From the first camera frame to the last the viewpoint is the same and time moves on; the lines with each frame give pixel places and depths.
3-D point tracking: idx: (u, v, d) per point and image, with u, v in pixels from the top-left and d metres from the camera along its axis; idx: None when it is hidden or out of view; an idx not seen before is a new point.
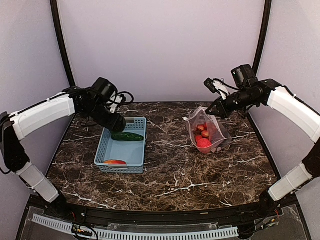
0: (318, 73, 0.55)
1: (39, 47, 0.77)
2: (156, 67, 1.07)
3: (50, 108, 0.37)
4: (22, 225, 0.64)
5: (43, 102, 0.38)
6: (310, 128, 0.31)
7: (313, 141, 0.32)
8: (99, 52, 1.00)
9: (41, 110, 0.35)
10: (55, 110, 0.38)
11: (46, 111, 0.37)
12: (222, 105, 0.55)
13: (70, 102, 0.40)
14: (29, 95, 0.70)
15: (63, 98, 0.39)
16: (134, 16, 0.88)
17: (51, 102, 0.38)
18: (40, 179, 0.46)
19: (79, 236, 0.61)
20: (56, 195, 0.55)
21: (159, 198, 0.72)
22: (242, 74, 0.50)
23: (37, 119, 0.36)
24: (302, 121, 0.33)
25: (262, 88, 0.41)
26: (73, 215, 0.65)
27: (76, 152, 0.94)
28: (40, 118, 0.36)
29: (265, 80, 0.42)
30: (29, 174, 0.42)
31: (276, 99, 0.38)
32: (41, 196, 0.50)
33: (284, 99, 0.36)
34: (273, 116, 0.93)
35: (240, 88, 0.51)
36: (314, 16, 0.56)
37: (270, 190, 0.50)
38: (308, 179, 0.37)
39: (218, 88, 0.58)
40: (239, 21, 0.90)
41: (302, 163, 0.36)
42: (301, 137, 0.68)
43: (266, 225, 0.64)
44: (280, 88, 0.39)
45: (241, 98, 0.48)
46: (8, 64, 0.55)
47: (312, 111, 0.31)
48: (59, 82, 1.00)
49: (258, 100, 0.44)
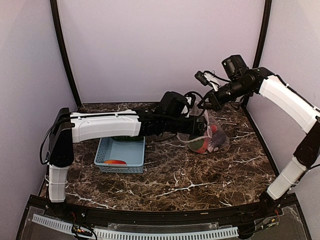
0: (318, 73, 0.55)
1: (39, 46, 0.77)
2: (156, 67, 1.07)
3: (114, 123, 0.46)
4: (22, 225, 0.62)
5: (112, 116, 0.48)
6: (302, 119, 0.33)
7: (303, 130, 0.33)
8: (99, 52, 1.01)
9: (105, 123, 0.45)
10: (117, 126, 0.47)
11: (109, 125, 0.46)
12: (214, 97, 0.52)
13: (136, 124, 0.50)
14: (29, 95, 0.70)
15: (131, 119, 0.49)
16: (134, 16, 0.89)
17: (119, 118, 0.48)
18: (62, 182, 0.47)
19: (79, 236, 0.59)
20: (60, 200, 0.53)
21: (159, 198, 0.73)
22: (232, 64, 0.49)
23: (100, 128, 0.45)
24: (293, 111, 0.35)
25: (254, 75, 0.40)
26: (73, 215, 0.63)
27: (76, 152, 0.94)
28: (103, 128, 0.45)
29: (257, 68, 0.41)
30: (58, 174, 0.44)
31: (268, 88, 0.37)
32: (49, 194, 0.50)
33: (277, 89, 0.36)
34: (270, 113, 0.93)
35: (231, 79, 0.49)
36: (314, 15, 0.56)
37: (269, 190, 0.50)
38: (303, 172, 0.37)
39: (209, 80, 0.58)
40: (239, 21, 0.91)
41: (294, 156, 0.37)
42: (296, 135, 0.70)
43: (266, 225, 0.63)
44: (273, 77, 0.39)
45: (234, 88, 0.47)
46: (8, 63, 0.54)
47: (304, 102, 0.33)
48: (59, 81, 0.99)
49: (250, 89, 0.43)
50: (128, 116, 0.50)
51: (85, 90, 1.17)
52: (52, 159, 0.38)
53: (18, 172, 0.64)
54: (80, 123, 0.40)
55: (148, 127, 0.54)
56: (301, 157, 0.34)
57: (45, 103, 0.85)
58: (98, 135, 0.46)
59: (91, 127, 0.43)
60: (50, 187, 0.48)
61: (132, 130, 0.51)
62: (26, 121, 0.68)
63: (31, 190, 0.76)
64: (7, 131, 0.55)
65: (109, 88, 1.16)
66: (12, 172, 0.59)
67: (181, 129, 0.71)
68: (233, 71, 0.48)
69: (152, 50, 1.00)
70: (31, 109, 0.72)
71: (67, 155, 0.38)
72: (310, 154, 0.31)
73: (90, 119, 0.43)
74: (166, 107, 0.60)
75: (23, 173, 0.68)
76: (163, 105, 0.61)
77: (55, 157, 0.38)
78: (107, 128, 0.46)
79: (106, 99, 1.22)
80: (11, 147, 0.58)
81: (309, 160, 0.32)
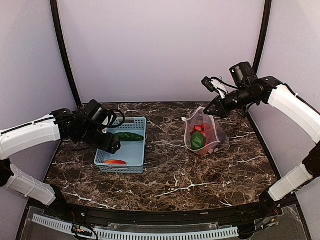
0: (318, 74, 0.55)
1: (39, 47, 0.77)
2: (156, 67, 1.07)
3: (33, 132, 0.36)
4: (22, 225, 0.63)
5: (27, 125, 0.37)
6: (312, 129, 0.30)
7: (314, 141, 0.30)
8: (99, 53, 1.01)
9: (23, 134, 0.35)
10: (40, 134, 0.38)
11: (29, 135, 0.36)
12: (221, 104, 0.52)
13: (55, 128, 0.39)
14: (29, 96, 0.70)
15: (49, 123, 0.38)
16: (134, 16, 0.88)
17: (36, 125, 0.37)
18: (31, 187, 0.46)
19: (79, 236, 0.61)
20: (53, 198, 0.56)
21: (159, 198, 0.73)
22: (241, 72, 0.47)
23: (18, 141, 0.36)
24: (303, 120, 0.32)
25: (263, 86, 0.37)
26: (73, 215, 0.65)
27: (76, 152, 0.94)
28: (24, 139, 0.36)
29: (266, 77, 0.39)
30: (19, 184, 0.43)
31: (277, 97, 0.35)
32: (40, 197, 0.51)
33: (285, 98, 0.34)
34: (273, 116, 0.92)
35: (240, 86, 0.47)
36: (314, 15, 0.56)
37: (270, 190, 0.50)
38: (308, 179, 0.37)
39: (216, 87, 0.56)
40: (240, 20, 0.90)
41: (302, 163, 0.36)
42: (301, 140, 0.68)
43: (266, 225, 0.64)
44: (281, 86, 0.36)
45: (241, 96, 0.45)
46: (8, 64, 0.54)
47: (314, 111, 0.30)
48: (59, 82, 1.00)
49: (258, 99, 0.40)
50: (46, 121, 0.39)
51: (85, 90, 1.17)
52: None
53: None
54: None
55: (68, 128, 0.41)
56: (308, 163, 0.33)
57: (45, 103, 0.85)
58: (26, 146, 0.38)
59: (9, 142, 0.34)
60: (32, 195, 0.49)
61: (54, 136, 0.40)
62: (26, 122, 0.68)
63: None
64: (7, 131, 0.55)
65: (109, 88, 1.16)
66: None
67: (97, 140, 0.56)
68: (241, 79, 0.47)
69: (152, 50, 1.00)
70: (31, 109, 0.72)
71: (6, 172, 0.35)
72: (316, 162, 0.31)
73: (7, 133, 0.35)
74: (89, 110, 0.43)
75: None
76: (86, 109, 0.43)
77: None
78: (26, 139, 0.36)
79: (107, 99, 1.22)
80: None
81: (315, 168, 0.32)
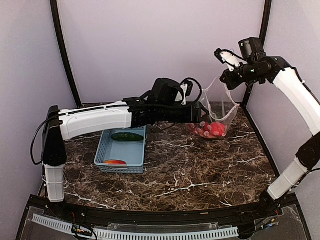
0: (317, 74, 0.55)
1: (38, 45, 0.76)
2: (156, 66, 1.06)
3: (104, 116, 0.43)
4: (21, 226, 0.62)
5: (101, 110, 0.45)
6: (311, 119, 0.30)
7: (311, 133, 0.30)
8: (99, 52, 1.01)
9: (94, 117, 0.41)
10: (108, 118, 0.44)
11: (98, 118, 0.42)
12: (227, 76, 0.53)
13: (127, 116, 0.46)
14: (29, 94, 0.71)
15: (120, 111, 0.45)
16: (134, 15, 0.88)
17: (108, 111, 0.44)
18: (58, 181, 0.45)
19: (79, 236, 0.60)
20: (60, 199, 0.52)
21: (159, 198, 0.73)
22: (250, 47, 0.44)
23: (86, 124, 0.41)
24: (304, 110, 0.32)
25: (270, 63, 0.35)
26: (73, 215, 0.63)
27: (76, 152, 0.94)
28: (94, 123, 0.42)
29: (275, 57, 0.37)
30: (52, 173, 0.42)
31: (286, 82, 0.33)
32: (49, 194, 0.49)
33: (291, 83, 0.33)
34: (273, 111, 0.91)
35: (247, 61, 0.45)
36: (313, 15, 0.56)
37: (270, 189, 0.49)
38: (304, 173, 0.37)
39: (225, 59, 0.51)
40: (239, 20, 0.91)
41: (296, 156, 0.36)
42: (301, 139, 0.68)
43: (266, 225, 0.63)
44: (291, 71, 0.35)
45: (246, 71, 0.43)
46: (8, 62, 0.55)
47: (316, 103, 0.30)
48: (59, 81, 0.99)
49: (263, 76, 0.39)
50: (118, 109, 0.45)
51: (85, 90, 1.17)
52: (44, 159, 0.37)
53: (18, 172, 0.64)
54: (64, 121, 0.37)
55: (140, 117, 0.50)
56: (300, 158, 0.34)
57: (45, 102, 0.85)
58: (90, 131, 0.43)
59: (80, 123, 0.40)
60: (49, 188, 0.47)
61: (123, 123, 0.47)
62: (26, 121, 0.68)
63: (31, 190, 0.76)
64: (7, 131, 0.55)
65: (109, 88, 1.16)
66: (11, 172, 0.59)
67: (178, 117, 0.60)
68: (249, 54, 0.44)
69: (153, 49, 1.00)
70: (30, 108, 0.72)
71: (60, 153, 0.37)
72: (311, 157, 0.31)
73: (78, 114, 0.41)
74: (158, 94, 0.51)
75: (22, 174, 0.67)
76: (156, 92, 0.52)
77: (46, 158, 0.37)
78: (94, 122, 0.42)
79: (107, 99, 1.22)
80: (11, 145, 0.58)
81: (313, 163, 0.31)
